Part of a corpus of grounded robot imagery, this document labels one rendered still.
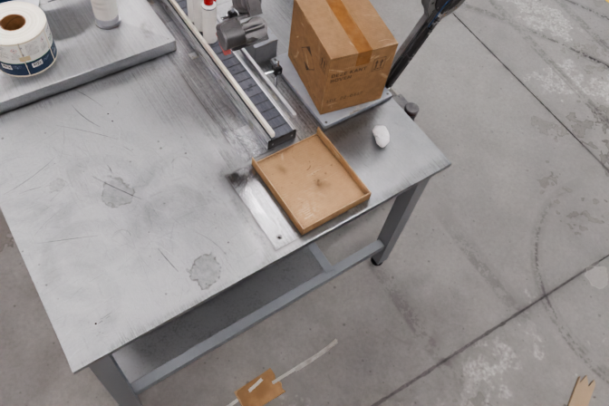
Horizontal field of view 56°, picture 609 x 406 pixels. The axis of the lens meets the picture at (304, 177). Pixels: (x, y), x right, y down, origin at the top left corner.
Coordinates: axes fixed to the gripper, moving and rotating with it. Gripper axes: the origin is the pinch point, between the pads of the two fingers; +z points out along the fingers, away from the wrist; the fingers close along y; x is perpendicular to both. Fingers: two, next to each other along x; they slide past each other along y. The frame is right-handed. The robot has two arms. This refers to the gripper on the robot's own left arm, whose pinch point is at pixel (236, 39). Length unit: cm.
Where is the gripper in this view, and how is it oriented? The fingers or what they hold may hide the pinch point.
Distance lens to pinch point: 173.2
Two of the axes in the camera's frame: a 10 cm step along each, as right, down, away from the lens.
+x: 3.5, 9.1, 2.1
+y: -8.5, 4.0, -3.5
